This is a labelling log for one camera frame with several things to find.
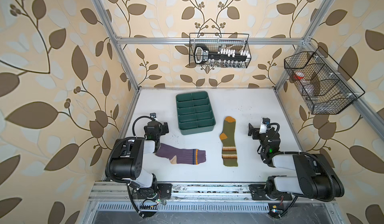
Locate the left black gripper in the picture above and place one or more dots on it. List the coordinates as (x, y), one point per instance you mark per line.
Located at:
(162, 128)

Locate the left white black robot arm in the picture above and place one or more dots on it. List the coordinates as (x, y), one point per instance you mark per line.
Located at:
(125, 165)

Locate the black wire basket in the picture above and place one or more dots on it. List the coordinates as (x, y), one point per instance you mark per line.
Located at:
(331, 88)
(239, 42)

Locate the black socket set holder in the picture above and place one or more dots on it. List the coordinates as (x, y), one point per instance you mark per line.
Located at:
(203, 54)

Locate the back black wire basket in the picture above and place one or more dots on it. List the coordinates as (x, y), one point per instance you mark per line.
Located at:
(239, 42)

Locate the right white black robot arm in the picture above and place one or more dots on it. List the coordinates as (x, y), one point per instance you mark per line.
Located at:
(315, 179)

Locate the red capped clear container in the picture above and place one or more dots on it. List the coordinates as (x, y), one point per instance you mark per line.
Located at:
(299, 77)

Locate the right black wire basket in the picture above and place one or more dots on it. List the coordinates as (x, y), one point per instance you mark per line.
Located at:
(331, 88)

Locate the green plastic divided tray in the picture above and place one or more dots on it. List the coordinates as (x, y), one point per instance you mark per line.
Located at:
(195, 113)

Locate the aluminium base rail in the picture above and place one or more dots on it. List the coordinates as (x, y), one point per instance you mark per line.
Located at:
(208, 192)

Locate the green striped sock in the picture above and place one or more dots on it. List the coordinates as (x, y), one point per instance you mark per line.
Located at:
(227, 137)

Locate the purple striped sock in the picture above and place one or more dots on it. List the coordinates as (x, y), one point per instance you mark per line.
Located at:
(181, 156)

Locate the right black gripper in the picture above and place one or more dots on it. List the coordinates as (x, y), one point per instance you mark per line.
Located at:
(253, 130)

